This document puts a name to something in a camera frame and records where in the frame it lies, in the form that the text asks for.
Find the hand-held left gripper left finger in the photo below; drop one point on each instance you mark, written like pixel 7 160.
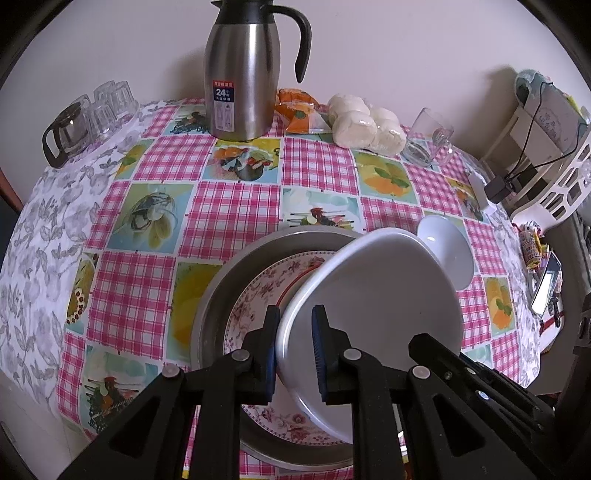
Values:
pixel 272 360

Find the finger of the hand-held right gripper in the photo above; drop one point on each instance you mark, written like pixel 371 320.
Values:
pixel 485 392

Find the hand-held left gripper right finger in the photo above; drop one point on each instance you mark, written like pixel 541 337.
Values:
pixel 318 357

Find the pink floral rimmed plate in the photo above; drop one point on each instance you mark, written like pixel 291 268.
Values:
pixel 263 295

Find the red-rimmed plate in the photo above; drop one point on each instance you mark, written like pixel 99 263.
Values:
pixel 300 279

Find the round metal basin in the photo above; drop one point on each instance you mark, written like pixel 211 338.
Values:
pixel 217 295

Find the plain white plate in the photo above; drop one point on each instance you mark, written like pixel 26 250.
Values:
pixel 383 295

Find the white floral bowl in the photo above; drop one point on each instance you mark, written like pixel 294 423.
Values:
pixel 448 254

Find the red white cloth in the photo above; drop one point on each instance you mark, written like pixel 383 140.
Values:
pixel 551 323

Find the smartphone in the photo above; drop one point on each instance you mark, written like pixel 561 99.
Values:
pixel 547 281

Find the colourful snack packet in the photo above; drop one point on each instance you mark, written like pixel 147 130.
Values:
pixel 530 247

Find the pink checked tablecloth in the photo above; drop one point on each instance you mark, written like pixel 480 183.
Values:
pixel 231 207

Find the small white box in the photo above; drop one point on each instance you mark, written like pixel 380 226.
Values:
pixel 478 194

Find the black power adapter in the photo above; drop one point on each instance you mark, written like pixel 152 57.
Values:
pixel 501 187

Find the white plastic basket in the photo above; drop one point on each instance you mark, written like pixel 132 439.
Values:
pixel 558 194

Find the bag of steamed buns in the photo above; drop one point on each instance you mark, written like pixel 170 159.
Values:
pixel 364 122

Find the clear glass mug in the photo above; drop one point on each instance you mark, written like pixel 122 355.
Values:
pixel 427 136

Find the orange snack packet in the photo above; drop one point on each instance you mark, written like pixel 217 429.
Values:
pixel 300 108

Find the stainless steel thermos jug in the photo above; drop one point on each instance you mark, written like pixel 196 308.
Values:
pixel 242 78

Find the patterned cushion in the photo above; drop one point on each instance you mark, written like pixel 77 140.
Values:
pixel 549 110

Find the clear drinking glass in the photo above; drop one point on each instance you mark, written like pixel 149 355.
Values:
pixel 99 120
pixel 104 94
pixel 123 97

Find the glass coffee pot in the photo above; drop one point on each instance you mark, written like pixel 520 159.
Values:
pixel 64 134

